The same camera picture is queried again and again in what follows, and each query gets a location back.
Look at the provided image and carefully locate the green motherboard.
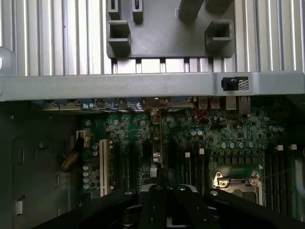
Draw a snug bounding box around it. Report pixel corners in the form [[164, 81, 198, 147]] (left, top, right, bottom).
[[76, 104, 298, 215]]

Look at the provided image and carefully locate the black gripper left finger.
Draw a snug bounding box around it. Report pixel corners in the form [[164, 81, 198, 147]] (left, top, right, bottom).
[[30, 168, 171, 229]]

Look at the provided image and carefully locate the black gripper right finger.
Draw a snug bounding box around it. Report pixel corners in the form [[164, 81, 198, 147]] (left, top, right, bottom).
[[170, 168, 305, 229]]

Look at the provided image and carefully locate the yellow black wire bundle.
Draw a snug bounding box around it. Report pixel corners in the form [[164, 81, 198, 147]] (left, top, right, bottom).
[[61, 137, 84, 173]]

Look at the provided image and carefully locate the grey parts rack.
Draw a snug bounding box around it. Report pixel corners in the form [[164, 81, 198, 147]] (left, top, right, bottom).
[[106, 0, 236, 59]]

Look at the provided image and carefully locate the locking lever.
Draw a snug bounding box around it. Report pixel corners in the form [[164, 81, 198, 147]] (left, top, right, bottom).
[[262, 167, 298, 179]]

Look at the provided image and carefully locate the CPU socket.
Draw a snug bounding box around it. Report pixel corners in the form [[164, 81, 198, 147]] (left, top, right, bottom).
[[213, 164, 265, 206]]

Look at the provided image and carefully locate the black case latch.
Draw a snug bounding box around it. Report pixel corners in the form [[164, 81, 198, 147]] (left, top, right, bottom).
[[220, 76, 250, 92]]

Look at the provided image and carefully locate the open grey PC case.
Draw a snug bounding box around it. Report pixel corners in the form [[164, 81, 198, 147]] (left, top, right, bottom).
[[0, 46, 305, 229]]

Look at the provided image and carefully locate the thin red wire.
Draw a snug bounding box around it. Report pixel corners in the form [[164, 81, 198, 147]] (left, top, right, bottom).
[[192, 97, 208, 120]]

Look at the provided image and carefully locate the white expansion slot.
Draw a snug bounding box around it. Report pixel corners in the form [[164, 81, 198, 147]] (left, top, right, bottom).
[[99, 139, 108, 198]]

